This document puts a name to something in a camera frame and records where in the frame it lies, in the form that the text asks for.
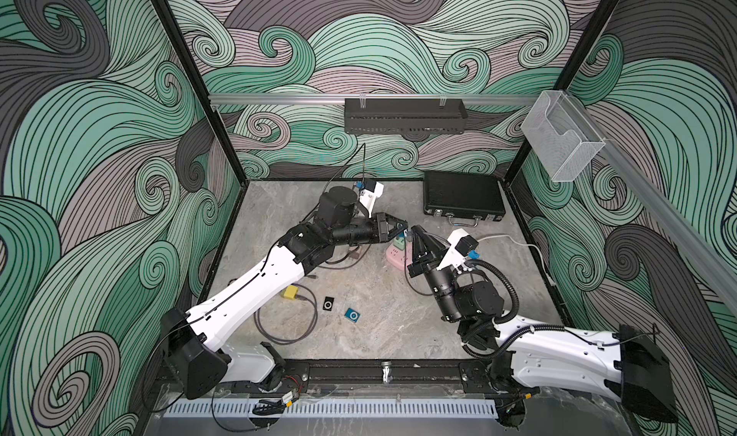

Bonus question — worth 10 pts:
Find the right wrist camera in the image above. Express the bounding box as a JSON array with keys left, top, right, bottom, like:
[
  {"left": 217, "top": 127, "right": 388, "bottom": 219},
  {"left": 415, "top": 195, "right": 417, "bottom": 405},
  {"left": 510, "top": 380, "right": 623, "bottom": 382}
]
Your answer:
[{"left": 438, "top": 229, "right": 479, "bottom": 270}]

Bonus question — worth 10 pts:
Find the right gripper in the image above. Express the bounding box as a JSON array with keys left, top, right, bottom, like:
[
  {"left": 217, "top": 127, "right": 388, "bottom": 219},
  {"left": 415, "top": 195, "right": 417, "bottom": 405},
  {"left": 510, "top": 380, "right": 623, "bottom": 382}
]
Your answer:
[{"left": 413, "top": 228, "right": 466, "bottom": 324}]

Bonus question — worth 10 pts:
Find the clear acrylic wall holder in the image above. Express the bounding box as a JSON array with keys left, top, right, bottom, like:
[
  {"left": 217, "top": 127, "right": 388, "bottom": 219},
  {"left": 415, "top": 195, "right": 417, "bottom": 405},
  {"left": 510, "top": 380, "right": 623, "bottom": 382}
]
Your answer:
[{"left": 521, "top": 91, "right": 606, "bottom": 183}]

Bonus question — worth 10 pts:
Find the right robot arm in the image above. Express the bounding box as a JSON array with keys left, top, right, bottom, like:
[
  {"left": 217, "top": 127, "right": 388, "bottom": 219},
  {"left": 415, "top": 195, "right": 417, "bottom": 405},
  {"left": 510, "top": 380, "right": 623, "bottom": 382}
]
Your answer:
[{"left": 407, "top": 226, "right": 679, "bottom": 424}]

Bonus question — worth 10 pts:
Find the grey cable of pink charger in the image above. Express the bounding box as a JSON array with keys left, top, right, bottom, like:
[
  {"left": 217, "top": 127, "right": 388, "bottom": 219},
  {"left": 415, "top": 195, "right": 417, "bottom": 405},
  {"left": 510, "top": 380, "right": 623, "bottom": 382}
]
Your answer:
[{"left": 313, "top": 242, "right": 376, "bottom": 271}]

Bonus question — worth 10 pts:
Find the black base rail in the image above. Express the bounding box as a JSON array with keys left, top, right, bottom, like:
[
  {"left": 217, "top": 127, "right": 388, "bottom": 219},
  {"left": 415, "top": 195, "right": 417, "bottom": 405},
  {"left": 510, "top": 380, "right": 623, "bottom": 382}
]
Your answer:
[{"left": 283, "top": 358, "right": 491, "bottom": 389}]

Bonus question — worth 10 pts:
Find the pink power strip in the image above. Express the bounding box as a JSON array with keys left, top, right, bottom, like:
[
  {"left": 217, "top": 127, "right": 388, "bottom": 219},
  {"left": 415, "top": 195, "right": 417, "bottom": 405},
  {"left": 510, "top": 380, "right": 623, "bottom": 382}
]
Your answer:
[{"left": 385, "top": 245, "right": 412, "bottom": 271}]

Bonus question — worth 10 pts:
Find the grey cable of yellow charger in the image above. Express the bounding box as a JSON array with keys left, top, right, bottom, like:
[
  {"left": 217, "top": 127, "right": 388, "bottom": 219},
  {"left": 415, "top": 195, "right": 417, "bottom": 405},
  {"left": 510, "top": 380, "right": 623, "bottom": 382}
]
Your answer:
[{"left": 252, "top": 274, "right": 320, "bottom": 346}]

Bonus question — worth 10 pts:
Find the white power strip cord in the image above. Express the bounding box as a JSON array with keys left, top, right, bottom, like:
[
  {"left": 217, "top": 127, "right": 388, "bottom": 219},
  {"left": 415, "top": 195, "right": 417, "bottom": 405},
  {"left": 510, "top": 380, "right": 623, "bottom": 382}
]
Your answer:
[{"left": 477, "top": 233, "right": 557, "bottom": 284}]

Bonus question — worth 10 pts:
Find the aluminium rail right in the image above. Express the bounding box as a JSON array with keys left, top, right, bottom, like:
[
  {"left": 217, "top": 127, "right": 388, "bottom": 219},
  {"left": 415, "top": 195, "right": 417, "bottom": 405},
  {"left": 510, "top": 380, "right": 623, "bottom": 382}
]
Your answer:
[{"left": 563, "top": 92, "right": 736, "bottom": 312}]

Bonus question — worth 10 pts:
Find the black wall shelf tray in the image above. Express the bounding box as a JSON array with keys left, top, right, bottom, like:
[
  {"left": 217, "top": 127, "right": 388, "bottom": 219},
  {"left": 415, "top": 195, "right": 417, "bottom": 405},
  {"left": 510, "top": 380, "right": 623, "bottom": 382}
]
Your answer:
[{"left": 344, "top": 97, "right": 468, "bottom": 136}]

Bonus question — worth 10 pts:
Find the black mp3 player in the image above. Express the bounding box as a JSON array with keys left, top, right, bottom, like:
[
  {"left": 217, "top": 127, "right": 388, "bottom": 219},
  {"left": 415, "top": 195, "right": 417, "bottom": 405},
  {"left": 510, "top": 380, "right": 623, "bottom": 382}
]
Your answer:
[{"left": 322, "top": 296, "right": 335, "bottom": 311}]

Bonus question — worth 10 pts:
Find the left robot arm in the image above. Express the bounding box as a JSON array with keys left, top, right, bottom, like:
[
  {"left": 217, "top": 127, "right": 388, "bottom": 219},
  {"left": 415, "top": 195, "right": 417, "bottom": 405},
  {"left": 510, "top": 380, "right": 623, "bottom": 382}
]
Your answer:
[{"left": 161, "top": 187, "right": 408, "bottom": 400}]

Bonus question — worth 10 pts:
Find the blue mp3 player near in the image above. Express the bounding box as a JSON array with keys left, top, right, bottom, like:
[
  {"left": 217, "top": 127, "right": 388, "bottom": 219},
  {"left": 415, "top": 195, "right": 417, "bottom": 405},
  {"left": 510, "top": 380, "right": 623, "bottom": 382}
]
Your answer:
[{"left": 345, "top": 307, "right": 361, "bottom": 323}]

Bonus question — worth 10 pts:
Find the aluminium rail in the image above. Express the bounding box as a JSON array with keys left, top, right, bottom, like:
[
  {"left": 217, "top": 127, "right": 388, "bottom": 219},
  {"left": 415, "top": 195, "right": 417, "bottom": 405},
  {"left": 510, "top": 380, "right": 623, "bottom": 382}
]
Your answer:
[
  {"left": 563, "top": 92, "right": 736, "bottom": 312},
  {"left": 209, "top": 92, "right": 539, "bottom": 106}
]

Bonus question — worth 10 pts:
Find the aluminium rail back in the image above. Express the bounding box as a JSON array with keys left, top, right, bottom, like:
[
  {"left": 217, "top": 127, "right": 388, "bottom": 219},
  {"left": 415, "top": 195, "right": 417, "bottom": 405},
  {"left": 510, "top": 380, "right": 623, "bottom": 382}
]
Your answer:
[{"left": 209, "top": 92, "right": 539, "bottom": 106}]

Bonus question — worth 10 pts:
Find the black hard case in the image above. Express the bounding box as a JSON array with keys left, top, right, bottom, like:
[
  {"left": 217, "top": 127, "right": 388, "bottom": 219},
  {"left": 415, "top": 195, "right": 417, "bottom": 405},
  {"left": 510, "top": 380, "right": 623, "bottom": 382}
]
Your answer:
[{"left": 422, "top": 171, "right": 506, "bottom": 227}]

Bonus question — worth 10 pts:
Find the yellow charger adapter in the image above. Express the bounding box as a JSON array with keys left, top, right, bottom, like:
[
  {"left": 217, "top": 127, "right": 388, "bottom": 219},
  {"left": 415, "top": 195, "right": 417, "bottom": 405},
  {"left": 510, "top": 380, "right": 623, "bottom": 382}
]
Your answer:
[{"left": 281, "top": 284, "right": 299, "bottom": 300}]

